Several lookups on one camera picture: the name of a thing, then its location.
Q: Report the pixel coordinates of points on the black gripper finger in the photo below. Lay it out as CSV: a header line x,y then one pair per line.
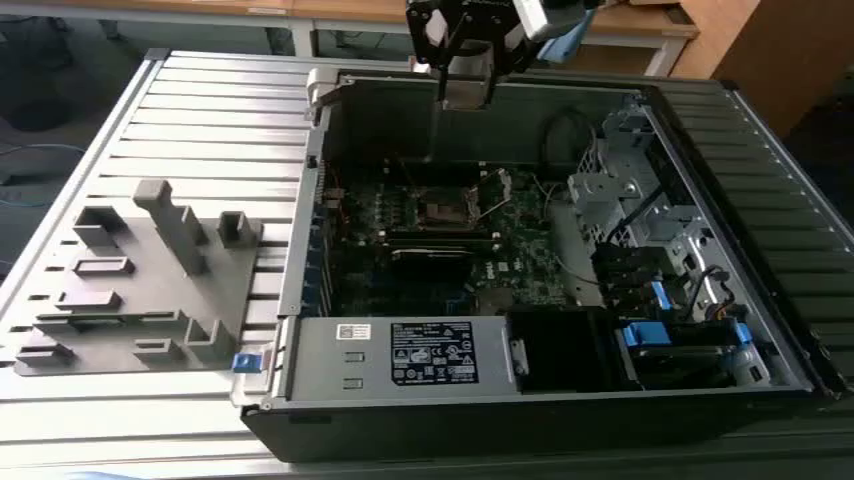
x,y
494,75
444,80

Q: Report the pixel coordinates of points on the silver CPU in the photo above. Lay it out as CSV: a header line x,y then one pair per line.
x,y
467,97

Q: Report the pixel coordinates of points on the CPU socket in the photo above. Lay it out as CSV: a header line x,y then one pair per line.
x,y
443,210

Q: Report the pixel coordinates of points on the pale blue teach pendant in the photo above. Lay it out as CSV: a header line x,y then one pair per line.
x,y
559,50

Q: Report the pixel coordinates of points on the silver drive cage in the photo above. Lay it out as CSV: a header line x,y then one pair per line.
x,y
600,192

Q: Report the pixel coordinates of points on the green motherboard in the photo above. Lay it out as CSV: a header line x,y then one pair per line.
x,y
527,250

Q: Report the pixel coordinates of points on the black graphics card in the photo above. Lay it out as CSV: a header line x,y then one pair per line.
x,y
430,265

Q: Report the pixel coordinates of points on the wooden cabinet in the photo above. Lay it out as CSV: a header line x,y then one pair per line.
x,y
787,50

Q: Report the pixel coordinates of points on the silver chipset heatsink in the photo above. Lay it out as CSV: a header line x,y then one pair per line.
x,y
494,298

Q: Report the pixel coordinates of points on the blue plastic clip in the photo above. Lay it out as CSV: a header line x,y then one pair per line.
x,y
659,295

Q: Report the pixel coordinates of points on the black plastic shroud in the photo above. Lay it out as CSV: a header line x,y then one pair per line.
x,y
560,350

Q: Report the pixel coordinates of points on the hard disk in blue carrier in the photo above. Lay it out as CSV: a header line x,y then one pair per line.
x,y
643,334

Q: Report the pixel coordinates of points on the grey power supply unit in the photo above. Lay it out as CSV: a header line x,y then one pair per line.
x,y
320,370

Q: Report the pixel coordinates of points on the black office chair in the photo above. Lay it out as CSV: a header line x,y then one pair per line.
x,y
33,100

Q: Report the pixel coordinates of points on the grey parts rack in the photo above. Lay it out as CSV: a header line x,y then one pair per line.
x,y
160,310

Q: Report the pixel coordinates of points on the blue case latch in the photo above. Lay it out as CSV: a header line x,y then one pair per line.
x,y
246,363

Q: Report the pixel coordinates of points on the black PC case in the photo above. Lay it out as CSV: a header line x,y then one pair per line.
x,y
467,430

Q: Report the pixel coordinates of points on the pale blue object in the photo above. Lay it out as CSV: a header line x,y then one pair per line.
x,y
100,476

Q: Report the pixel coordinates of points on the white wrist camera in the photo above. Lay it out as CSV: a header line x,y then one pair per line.
x,y
534,17

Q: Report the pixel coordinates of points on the wooden desk white frame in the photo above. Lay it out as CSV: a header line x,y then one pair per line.
x,y
167,3
641,22

